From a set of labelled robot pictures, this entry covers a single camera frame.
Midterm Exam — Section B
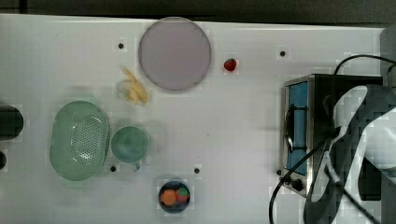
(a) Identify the black pan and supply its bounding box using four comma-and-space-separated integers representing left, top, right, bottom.
0, 105, 23, 141

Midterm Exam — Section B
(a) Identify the blue bowl with toy fruit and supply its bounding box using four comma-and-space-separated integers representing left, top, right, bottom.
158, 180, 191, 214

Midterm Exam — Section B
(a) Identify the black toaster oven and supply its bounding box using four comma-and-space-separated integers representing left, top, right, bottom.
277, 74, 383, 197

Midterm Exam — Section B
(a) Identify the lilac round plate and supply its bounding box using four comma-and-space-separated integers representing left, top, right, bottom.
138, 17, 211, 91

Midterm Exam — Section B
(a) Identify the small black pot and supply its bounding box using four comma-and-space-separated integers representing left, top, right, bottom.
0, 151, 7, 170

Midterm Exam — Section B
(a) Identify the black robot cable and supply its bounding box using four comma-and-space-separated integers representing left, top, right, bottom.
268, 54, 396, 224

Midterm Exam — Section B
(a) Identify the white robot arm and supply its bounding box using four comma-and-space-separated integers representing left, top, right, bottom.
304, 85, 395, 224

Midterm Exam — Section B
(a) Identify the red toy strawberry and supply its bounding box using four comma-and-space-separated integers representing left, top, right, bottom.
223, 59, 237, 72

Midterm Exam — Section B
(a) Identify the peeled toy banana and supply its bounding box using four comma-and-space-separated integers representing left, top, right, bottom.
119, 68, 149, 105

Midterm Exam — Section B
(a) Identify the green perforated colander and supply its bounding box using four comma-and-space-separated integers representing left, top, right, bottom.
49, 101, 109, 181

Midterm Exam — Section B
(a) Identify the green mug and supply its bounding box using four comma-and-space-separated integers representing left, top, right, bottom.
110, 126, 150, 172

